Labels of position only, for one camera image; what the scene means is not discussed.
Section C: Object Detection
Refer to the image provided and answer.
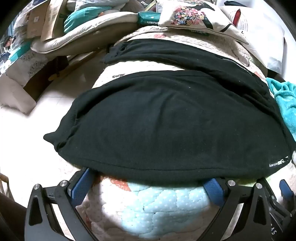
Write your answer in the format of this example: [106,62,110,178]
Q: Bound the grey patterned cloth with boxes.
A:
[0,50,49,114]

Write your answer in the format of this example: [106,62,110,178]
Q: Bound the white printed cloth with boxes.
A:
[218,5,248,32]

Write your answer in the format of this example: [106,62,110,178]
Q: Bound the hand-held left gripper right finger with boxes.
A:
[202,177,278,241]

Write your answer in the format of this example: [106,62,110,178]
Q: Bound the white crumpled cloth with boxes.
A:
[67,0,130,15]

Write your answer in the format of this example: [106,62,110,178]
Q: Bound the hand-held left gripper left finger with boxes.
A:
[24,167,97,241]

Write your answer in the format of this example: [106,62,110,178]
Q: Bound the beige padded mat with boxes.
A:
[31,11,139,57]

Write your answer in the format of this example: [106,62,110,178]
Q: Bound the teal cloth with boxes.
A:
[63,6,111,33]

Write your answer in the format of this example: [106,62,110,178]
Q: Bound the quilted patchwork blanket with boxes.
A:
[53,25,296,241]

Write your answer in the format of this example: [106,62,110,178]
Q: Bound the dark blue cloth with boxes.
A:
[224,0,248,7]

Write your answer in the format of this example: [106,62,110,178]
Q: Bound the teal wipes packet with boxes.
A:
[137,11,161,26]

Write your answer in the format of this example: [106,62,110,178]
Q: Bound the cardboard box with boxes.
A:
[25,9,47,39]

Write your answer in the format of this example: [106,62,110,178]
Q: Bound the black pants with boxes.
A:
[43,38,296,182]

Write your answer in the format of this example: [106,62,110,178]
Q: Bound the teal fleece towel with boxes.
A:
[266,77,296,137]

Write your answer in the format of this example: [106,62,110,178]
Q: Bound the brown paper bag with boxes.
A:
[41,0,68,42]

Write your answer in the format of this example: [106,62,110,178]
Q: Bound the floral print pillow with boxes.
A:
[158,0,249,44]

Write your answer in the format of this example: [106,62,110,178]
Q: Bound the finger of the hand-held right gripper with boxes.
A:
[279,179,296,216]

